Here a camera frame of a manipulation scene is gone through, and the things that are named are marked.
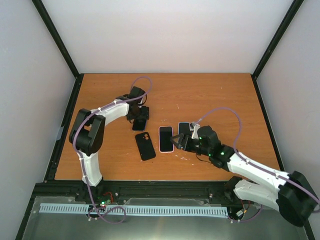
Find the pink phone case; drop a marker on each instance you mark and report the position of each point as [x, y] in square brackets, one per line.
[166, 151]

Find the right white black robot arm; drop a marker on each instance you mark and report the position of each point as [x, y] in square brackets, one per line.
[288, 193]

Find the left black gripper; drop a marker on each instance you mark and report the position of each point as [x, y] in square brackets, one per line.
[145, 114]

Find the black aluminium frame rail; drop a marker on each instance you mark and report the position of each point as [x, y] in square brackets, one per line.
[212, 192]

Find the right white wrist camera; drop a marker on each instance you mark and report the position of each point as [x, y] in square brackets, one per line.
[194, 127]

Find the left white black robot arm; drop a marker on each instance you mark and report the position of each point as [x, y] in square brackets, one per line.
[87, 132]

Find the black phone case front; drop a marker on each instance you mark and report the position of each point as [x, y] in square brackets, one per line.
[145, 146]

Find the light blue cable duct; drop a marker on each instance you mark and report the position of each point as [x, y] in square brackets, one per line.
[139, 210]

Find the light blue phone case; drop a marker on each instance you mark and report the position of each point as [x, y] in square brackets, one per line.
[183, 122]

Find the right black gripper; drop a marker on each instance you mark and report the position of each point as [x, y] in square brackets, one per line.
[185, 146]

